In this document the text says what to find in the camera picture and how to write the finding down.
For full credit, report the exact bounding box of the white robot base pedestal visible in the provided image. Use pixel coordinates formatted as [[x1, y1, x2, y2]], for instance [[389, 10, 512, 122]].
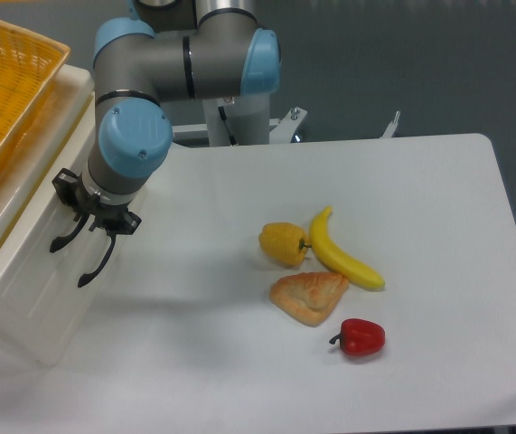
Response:
[[202, 94, 270, 147]]

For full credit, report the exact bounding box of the black drawer handle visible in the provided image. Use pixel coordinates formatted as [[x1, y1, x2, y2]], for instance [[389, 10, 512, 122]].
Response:
[[50, 213, 89, 253], [77, 232, 117, 288]]

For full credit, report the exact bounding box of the black bottom drawer handle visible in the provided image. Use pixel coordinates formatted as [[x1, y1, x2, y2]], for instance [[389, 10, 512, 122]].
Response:
[[77, 232, 117, 288]]

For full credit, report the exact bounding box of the red bell pepper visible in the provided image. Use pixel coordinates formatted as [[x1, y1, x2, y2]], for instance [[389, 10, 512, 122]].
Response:
[[329, 318, 386, 357]]

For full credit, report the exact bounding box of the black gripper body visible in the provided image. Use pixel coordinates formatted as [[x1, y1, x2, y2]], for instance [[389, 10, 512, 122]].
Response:
[[77, 190, 128, 218]]

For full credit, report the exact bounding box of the yellow banana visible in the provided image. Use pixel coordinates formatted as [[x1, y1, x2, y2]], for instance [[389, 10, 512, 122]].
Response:
[[308, 206, 385, 290]]

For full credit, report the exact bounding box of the yellow woven basket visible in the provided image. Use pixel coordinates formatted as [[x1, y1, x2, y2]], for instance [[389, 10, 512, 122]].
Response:
[[0, 20, 70, 179]]

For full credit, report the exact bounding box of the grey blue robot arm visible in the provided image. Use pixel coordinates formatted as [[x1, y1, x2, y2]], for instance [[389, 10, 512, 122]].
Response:
[[53, 1, 281, 237]]

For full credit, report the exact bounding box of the black top drawer handle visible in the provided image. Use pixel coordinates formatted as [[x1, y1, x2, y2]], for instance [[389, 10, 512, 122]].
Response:
[[50, 213, 89, 253]]

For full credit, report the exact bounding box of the white plastic drawer cabinet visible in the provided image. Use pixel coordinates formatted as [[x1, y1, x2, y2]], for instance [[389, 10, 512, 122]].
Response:
[[0, 65, 108, 365]]

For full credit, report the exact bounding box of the brown pastry bread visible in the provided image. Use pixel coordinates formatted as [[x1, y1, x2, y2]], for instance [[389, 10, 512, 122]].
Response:
[[269, 272, 350, 327]]

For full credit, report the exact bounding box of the yellow bell pepper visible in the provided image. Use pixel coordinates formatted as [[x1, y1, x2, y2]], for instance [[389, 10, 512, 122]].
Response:
[[258, 222, 311, 267]]

